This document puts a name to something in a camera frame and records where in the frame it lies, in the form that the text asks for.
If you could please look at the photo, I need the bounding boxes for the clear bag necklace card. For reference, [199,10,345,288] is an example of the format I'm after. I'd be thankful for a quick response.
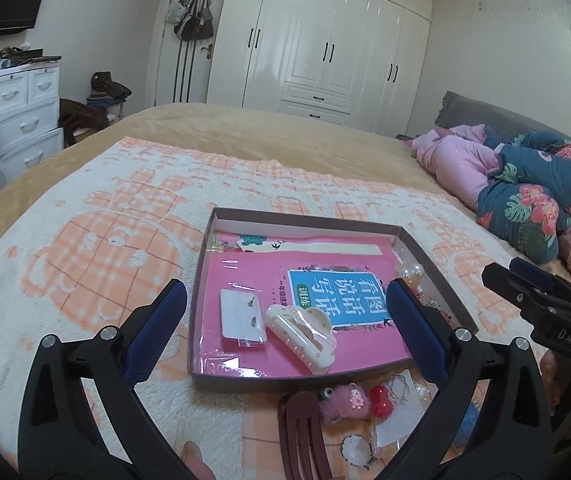
[373,370,436,454]

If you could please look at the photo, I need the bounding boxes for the red bead hair tie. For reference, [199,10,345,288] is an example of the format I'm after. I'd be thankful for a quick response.
[368,384,396,418]

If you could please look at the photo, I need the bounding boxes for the maroon hair clip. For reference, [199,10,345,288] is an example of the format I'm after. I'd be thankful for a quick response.
[278,391,337,480]

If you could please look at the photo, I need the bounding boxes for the right hand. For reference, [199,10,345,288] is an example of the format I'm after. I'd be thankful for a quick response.
[539,350,571,415]

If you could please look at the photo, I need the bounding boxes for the left hand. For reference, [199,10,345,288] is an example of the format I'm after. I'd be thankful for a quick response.
[181,441,216,480]

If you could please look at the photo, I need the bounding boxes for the blue floral quilt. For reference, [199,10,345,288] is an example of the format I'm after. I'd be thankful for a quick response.
[476,129,571,264]

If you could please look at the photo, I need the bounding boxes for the clear speckled hair claw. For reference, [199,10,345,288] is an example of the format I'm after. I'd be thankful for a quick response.
[417,292,444,316]

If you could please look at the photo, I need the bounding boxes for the orange white patterned blanket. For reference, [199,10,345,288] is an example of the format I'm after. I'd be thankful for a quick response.
[0,138,529,479]

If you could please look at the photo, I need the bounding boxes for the grey headboard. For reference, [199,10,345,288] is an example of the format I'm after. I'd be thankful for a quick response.
[435,91,571,141]

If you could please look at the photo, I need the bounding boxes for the pink book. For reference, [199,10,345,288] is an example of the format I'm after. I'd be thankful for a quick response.
[192,232,409,379]

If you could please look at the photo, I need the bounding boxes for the white earring card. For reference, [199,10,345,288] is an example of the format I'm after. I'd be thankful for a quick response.
[220,289,267,347]

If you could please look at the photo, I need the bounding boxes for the cream hair claw clip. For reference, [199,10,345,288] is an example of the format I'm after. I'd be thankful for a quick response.
[264,304,337,375]

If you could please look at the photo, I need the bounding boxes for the tan bedspread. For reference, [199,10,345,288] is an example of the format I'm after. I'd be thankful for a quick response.
[0,102,571,281]

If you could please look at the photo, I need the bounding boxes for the brown cardboard tray box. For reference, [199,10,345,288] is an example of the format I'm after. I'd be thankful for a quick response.
[189,207,479,392]

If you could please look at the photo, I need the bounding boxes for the white wardrobe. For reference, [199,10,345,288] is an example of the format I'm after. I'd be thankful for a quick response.
[206,0,433,136]

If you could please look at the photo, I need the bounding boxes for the brown clothes heap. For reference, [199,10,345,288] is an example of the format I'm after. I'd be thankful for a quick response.
[58,99,110,148]

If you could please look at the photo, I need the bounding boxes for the white drawer cabinet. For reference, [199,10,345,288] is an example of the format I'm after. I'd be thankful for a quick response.
[0,60,64,182]

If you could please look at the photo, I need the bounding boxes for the dark clothes pile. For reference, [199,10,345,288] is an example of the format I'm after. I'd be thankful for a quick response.
[87,72,132,110]

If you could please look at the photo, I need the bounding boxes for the white door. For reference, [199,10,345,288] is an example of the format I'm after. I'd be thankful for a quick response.
[144,0,223,107]

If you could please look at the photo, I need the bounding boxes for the hanging bags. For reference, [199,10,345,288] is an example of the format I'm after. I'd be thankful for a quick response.
[165,0,215,42]

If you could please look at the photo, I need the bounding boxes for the pearl bead bracelet bag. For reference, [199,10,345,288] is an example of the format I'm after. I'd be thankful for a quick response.
[396,261,425,292]

